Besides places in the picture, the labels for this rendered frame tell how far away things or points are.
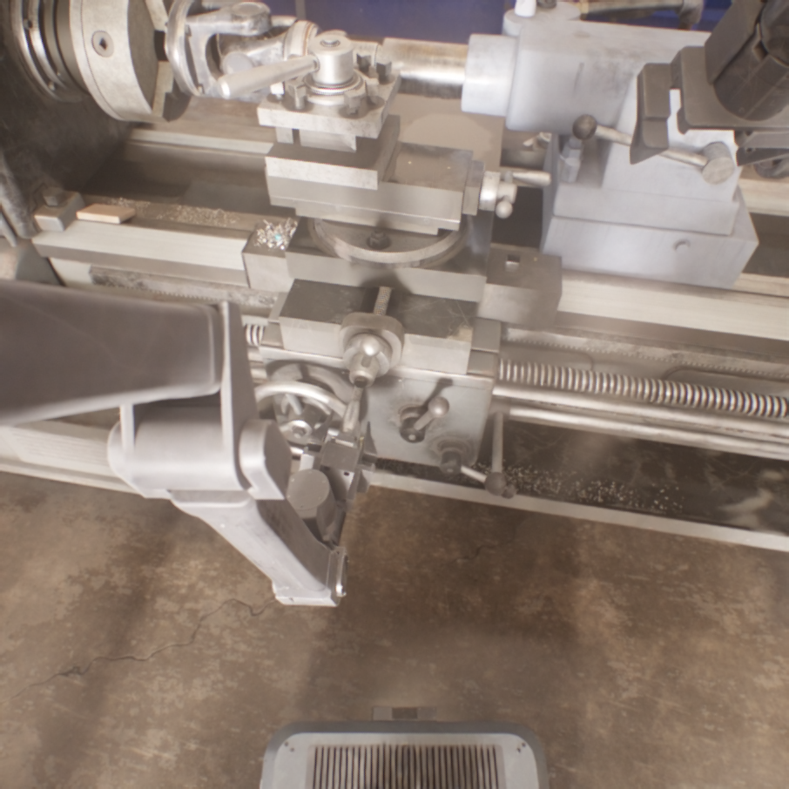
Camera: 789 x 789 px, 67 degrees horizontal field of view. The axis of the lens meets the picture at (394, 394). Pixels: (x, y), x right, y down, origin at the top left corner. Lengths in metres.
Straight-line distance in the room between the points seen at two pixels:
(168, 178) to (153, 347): 1.28
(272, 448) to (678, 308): 0.84
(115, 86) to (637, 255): 0.91
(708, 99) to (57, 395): 0.47
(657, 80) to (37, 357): 0.47
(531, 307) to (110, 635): 1.27
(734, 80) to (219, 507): 0.48
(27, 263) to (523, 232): 1.00
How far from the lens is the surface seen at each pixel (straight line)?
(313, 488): 0.73
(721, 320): 1.14
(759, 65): 0.51
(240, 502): 0.45
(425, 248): 0.94
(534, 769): 1.30
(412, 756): 1.27
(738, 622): 1.83
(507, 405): 1.16
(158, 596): 1.72
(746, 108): 0.53
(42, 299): 0.27
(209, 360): 0.38
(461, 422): 1.07
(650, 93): 0.55
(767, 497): 1.52
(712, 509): 1.44
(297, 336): 0.97
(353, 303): 0.96
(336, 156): 0.93
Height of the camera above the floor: 1.52
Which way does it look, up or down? 51 degrees down
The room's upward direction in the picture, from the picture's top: 2 degrees clockwise
